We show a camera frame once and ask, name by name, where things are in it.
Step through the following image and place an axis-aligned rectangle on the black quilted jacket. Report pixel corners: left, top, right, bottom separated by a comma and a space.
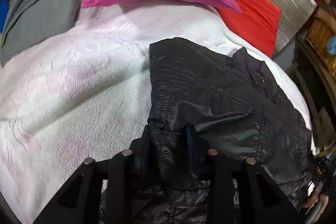
132, 38, 313, 223

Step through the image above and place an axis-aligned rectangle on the person's right hand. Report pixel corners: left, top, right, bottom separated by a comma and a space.
302, 185, 329, 211

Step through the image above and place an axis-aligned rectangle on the wooden side table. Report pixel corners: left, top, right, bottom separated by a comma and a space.
287, 34, 335, 153

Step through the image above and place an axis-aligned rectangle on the white bed blanket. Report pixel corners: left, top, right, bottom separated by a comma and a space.
1, 0, 311, 223

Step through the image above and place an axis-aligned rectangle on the light blue cloth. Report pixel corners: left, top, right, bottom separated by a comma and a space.
327, 35, 336, 56

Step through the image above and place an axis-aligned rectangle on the wicker basket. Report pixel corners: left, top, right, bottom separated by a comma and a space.
305, 18, 336, 80

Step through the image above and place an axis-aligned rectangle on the red cushion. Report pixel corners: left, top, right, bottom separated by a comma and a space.
218, 0, 281, 57

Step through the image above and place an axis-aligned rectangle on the grey coat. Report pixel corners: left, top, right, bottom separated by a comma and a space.
1, 0, 81, 65

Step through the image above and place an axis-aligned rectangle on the blue jacket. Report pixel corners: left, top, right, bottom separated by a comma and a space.
0, 0, 9, 32

